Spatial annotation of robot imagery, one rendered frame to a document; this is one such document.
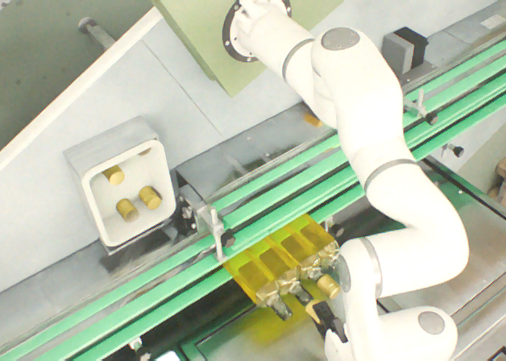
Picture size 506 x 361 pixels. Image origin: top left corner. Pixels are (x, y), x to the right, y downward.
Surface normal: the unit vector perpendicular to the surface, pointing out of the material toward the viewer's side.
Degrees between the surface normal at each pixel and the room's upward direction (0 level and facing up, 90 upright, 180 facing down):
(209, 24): 4
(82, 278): 90
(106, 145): 90
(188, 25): 4
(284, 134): 90
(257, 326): 90
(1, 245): 0
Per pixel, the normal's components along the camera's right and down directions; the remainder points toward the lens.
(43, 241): 0.59, 0.56
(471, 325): -0.05, -0.69
